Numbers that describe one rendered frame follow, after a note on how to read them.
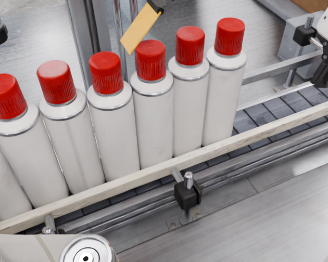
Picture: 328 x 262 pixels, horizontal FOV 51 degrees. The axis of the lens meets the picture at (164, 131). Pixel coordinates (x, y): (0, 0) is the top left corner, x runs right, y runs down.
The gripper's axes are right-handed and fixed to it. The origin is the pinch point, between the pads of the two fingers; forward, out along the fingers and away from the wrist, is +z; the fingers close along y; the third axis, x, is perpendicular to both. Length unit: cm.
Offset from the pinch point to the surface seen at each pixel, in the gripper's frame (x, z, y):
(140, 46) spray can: -34.4, -2.6, -0.3
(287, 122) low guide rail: -8.4, 6.1, 4.1
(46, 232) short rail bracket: -44.2, 15.4, 8.7
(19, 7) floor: -5, 102, -242
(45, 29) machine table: -31, 23, -54
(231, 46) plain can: -23.7, -4.4, 1.4
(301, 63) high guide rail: -3.2, -0.3, -2.9
